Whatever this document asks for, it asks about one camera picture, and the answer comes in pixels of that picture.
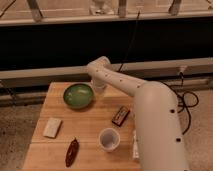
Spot green ceramic bowl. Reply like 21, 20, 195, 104
63, 83, 94, 109

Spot dark red chili pepper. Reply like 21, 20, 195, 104
65, 139, 79, 167

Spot clear plastic cup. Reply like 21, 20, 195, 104
98, 128, 120, 152

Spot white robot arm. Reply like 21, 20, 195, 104
87, 56, 190, 171

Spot white sponge block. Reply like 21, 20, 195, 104
43, 118, 62, 138

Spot dark chocolate bar box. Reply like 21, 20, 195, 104
112, 106, 130, 127

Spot black hanging cable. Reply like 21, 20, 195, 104
117, 9, 142, 73

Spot white plastic bottle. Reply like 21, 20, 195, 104
133, 130, 139, 160

